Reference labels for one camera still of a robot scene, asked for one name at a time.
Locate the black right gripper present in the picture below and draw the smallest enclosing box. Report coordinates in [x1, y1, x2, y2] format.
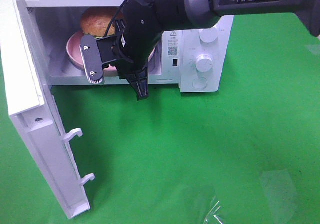
[97, 18, 164, 101]

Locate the burger with cheese and lettuce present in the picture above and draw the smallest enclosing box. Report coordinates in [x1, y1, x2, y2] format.
[80, 7, 118, 38]

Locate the pink round plate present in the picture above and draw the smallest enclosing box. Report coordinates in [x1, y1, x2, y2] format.
[66, 30, 156, 72]

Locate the round door release button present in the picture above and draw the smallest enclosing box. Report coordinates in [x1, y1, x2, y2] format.
[192, 77, 208, 89]

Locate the white microwave door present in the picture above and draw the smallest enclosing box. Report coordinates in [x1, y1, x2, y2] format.
[0, 0, 95, 218]

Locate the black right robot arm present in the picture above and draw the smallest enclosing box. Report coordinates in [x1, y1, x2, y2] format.
[100, 0, 320, 99]

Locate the lower white microwave knob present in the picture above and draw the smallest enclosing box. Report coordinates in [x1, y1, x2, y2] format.
[195, 54, 214, 72]

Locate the white microwave knob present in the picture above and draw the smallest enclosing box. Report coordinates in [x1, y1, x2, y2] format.
[195, 54, 214, 72]
[199, 27, 219, 43]

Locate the white microwave oven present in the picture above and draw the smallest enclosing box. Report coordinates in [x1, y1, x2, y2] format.
[3, 0, 235, 94]

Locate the upper white microwave knob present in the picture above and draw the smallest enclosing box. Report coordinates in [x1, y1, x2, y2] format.
[199, 27, 219, 43]

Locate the clear tape piece left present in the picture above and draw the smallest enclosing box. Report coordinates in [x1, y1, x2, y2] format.
[183, 183, 225, 224]

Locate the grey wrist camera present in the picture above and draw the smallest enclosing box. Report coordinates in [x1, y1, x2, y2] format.
[80, 34, 104, 85]

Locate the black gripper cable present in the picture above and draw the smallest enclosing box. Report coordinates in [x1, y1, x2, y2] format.
[103, 0, 138, 37]

